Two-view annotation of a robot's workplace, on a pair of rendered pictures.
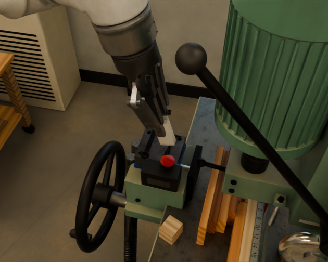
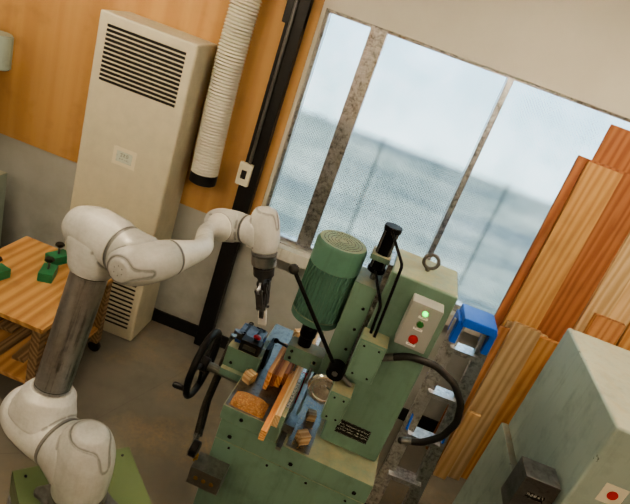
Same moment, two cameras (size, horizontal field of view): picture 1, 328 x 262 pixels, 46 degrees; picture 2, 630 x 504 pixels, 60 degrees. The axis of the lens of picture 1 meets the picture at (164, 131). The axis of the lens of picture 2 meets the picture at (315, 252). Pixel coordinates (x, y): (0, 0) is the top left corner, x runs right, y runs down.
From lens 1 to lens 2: 1.35 m
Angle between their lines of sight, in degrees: 27
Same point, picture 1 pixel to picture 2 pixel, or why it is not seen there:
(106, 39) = (257, 260)
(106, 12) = (262, 249)
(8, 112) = not seen: hidden behind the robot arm
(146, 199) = (236, 362)
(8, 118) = not seen: hidden behind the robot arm
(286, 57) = (324, 279)
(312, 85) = (332, 293)
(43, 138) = (105, 358)
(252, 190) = (300, 357)
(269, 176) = (310, 351)
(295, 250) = (315, 383)
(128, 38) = (266, 262)
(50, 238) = not seen: hidden behind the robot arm
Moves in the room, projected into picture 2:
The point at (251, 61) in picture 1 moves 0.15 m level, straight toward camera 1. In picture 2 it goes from (312, 279) to (301, 298)
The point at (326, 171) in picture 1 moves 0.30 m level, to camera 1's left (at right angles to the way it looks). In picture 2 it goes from (335, 341) to (250, 318)
